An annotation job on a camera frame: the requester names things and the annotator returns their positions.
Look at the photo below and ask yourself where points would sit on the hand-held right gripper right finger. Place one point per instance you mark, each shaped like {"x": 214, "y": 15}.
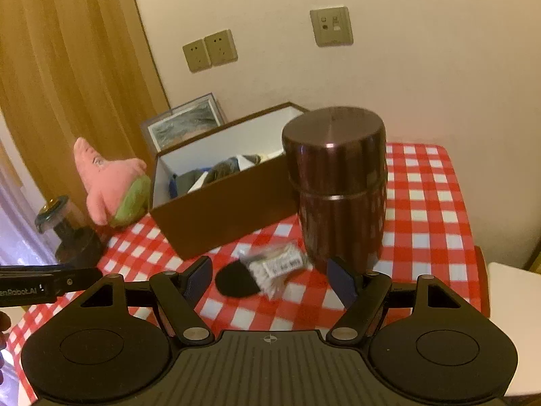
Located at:
{"x": 342, "y": 283}

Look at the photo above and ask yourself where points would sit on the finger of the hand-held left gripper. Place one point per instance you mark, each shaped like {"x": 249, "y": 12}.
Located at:
{"x": 78, "y": 279}

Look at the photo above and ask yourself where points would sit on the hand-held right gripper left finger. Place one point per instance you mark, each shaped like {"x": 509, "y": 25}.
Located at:
{"x": 198, "y": 277}

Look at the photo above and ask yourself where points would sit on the black sock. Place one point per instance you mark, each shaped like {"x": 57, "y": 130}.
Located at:
{"x": 234, "y": 281}

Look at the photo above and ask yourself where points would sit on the brown cardboard box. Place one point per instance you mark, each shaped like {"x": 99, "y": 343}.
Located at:
{"x": 219, "y": 220}

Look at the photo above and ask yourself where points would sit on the small plastic packet with label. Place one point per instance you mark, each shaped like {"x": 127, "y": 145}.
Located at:
{"x": 274, "y": 268}

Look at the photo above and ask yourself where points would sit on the blue cloth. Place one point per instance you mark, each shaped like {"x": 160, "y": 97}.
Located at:
{"x": 172, "y": 186}

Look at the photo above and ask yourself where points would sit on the dark grey cloth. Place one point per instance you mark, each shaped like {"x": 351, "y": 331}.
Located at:
{"x": 224, "y": 169}

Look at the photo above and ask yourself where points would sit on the white cloth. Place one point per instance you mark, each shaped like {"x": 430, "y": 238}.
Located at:
{"x": 246, "y": 160}

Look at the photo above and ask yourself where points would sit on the person's left hand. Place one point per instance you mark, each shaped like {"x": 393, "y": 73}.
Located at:
{"x": 4, "y": 321}

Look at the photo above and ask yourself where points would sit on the glass jar with green lid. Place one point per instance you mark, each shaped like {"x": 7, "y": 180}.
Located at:
{"x": 76, "y": 237}

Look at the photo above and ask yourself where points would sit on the sheer purple curtain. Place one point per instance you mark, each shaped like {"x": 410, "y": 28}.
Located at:
{"x": 17, "y": 228}

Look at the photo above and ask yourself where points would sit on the brown metal canister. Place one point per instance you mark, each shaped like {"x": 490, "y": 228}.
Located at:
{"x": 338, "y": 203}

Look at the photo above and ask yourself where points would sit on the red white checkered tablecloth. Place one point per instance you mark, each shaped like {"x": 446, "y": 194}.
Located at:
{"x": 422, "y": 228}

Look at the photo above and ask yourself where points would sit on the pink starfish plush toy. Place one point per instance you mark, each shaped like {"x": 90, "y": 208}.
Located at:
{"x": 105, "y": 177}

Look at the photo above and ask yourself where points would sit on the framed picture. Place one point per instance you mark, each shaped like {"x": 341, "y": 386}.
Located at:
{"x": 186, "y": 124}

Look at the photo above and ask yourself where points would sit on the white wooden chair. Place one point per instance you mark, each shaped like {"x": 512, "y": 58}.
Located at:
{"x": 515, "y": 296}

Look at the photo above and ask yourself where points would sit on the orange curtain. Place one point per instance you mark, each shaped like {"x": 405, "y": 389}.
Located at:
{"x": 76, "y": 50}

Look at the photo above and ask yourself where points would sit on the beige wall data socket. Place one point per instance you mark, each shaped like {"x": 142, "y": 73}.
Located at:
{"x": 332, "y": 26}

